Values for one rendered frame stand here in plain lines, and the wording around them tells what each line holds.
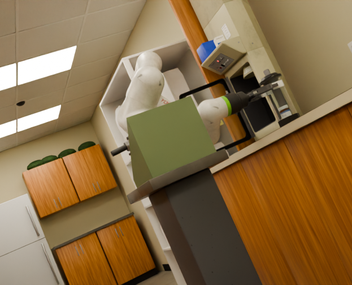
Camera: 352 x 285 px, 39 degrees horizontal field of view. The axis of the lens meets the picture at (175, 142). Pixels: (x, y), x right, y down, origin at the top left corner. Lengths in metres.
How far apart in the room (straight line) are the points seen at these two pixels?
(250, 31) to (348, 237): 1.24
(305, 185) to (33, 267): 5.33
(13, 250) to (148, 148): 5.44
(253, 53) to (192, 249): 1.31
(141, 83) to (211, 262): 0.73
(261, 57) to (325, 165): 0.91
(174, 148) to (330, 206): 0.72
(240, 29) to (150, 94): 0.96
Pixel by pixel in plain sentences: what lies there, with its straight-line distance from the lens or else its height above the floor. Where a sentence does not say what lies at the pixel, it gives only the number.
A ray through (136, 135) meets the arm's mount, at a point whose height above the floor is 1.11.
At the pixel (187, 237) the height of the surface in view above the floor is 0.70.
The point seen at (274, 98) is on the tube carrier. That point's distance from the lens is 2.26.
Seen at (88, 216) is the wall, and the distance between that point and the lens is 7.88.
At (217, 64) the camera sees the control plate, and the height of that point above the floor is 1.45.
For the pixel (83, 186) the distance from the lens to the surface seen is 7.58.
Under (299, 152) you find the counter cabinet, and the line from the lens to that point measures 2.15.
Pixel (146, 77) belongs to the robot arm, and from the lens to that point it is 1.94.
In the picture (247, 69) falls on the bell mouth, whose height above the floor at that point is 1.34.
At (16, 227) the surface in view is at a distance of 7.11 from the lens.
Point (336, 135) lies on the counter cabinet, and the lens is 1.93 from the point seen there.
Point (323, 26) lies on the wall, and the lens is 2.87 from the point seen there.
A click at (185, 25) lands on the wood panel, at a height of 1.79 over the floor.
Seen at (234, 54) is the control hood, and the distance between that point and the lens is 2.74.
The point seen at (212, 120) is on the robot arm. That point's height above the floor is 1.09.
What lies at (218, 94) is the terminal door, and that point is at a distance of 2.92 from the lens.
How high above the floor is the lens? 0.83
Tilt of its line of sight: 6 degrees up
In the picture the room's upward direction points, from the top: 24 degrees counter-clockwise
